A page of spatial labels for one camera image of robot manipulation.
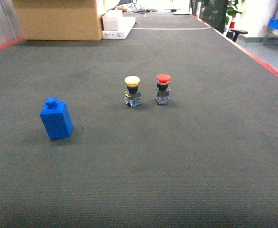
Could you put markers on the blue block part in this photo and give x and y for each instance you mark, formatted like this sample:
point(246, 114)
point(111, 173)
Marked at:
point(56, 118)

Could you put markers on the yellow mushroom push button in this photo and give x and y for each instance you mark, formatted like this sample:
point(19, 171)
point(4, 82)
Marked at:
point(132, 96)

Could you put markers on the red mushroom push button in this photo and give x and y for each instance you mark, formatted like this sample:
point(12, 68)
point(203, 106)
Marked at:
point(163, 91)

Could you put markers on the flat white box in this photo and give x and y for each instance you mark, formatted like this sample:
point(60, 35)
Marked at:
point(126, 26)

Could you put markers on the small white box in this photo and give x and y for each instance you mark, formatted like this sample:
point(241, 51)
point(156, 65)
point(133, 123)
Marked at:
point(112, 20)

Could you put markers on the black chair armrest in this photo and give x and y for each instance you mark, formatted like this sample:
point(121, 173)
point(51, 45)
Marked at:
point(236, 33)

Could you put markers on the large cardboard box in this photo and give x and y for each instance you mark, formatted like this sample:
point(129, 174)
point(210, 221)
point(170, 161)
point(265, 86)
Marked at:
point(70, 20)

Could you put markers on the potted green plant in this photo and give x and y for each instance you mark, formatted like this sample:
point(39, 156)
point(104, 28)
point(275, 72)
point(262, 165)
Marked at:
point(232, 10)

